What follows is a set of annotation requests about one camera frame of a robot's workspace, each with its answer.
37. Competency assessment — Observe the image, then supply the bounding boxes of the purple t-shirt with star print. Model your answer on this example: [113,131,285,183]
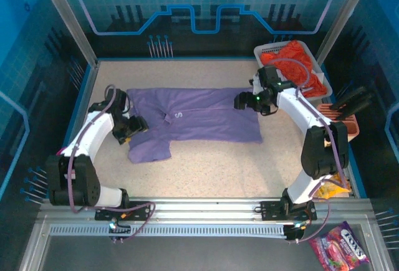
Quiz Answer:
[126,87,264,164]

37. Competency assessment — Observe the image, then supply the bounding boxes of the white perforated plastic basket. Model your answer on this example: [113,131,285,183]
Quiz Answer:
[252,39,334,102]

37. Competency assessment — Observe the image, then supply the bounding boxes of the orange t-shirt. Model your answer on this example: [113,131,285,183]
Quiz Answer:
[260,40,330,99]

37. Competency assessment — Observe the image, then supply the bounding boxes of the cream and pink knife block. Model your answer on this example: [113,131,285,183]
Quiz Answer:
[316,102,362,143]

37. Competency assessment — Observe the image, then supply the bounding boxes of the black controller box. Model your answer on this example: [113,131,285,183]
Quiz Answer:
[107,217,132,244]
[283,220,312,243]

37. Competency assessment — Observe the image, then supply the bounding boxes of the yellow snack bag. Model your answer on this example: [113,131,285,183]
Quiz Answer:
[314,173,352,200]

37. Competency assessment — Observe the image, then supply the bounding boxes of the purple candy bag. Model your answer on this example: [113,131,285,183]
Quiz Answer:
[307,221,371,271]

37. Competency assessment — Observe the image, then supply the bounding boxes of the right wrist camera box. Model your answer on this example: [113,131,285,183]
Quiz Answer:
[249,76,261,96]

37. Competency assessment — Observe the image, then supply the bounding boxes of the black knife handle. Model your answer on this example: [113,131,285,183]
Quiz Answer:
[330,85,368,110]
[339,92,375,115]
[342,100,373,119]

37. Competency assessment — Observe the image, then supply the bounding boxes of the aluminium mounting rail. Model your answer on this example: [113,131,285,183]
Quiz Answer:
[37,197,377,224]

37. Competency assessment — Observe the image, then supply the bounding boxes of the aluminium frame post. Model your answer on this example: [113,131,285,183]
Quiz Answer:
[314,0,377,65]
[34,0,100,68]

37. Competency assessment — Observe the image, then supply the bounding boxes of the grey slotted cable duct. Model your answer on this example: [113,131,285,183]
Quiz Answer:
[49,224,296,238]

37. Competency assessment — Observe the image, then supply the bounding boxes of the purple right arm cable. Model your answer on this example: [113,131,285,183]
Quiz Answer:
[264,58,352,244]

